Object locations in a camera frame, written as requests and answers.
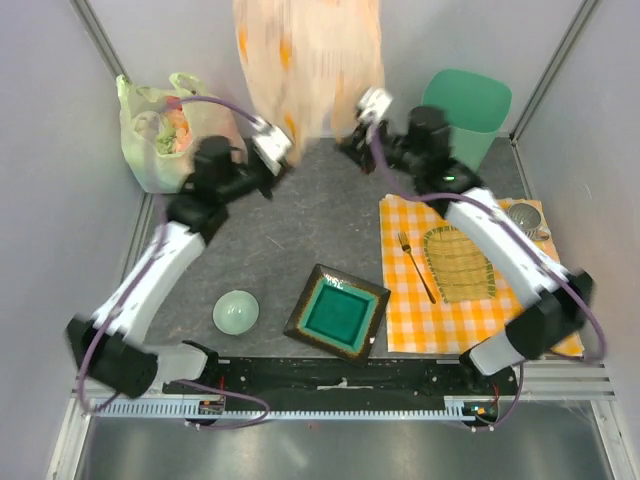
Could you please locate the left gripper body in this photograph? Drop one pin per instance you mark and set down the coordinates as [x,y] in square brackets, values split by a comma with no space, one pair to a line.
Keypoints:
[258,176]

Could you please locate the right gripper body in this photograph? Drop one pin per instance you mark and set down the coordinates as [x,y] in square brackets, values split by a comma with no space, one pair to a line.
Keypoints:
[364,146]

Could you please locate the orange plastic trash bag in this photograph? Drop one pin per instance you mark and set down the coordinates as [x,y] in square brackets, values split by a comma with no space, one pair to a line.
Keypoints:
[308,63]

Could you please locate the green trash bin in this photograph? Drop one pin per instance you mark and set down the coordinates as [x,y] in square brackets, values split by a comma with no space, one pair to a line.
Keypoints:
[476,107]

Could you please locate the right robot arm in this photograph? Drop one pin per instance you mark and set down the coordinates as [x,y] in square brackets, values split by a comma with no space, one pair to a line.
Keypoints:
[554,301]

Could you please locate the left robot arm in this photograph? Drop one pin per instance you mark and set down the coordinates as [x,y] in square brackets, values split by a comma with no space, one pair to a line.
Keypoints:
[107,346]

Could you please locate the green plastic bag with trash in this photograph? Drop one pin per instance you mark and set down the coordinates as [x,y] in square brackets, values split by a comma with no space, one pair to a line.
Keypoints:
[159,137]

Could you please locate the metal fork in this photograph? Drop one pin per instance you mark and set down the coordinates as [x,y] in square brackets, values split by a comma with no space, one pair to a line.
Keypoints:
[406,248]

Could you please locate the pale green bowl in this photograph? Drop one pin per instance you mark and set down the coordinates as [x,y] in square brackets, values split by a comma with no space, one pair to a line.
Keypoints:
[235,312]

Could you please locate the square green ceramic plate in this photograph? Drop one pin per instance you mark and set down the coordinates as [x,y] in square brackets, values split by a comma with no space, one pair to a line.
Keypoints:
[338,313]

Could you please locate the woven bamboo basket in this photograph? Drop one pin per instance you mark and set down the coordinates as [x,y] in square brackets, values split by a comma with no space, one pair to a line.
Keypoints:
[461,271]

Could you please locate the yellow checkered cloth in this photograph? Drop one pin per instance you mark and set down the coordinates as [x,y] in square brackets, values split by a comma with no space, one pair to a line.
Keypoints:
[414,324]

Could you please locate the striped ceramic cup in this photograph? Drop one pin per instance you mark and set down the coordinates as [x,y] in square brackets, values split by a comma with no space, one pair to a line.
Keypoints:
[529,220]

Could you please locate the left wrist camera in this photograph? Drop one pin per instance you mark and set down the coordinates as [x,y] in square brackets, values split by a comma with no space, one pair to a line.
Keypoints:
[272,145]

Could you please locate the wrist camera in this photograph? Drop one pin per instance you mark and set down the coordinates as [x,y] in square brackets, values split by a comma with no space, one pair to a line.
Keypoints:
[373,105]
[272,145]

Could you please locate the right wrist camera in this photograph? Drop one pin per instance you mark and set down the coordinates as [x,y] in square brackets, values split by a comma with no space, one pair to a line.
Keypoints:
[373,105]

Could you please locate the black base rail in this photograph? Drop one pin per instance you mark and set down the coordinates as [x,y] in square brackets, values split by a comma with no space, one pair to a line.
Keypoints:
[326,384]

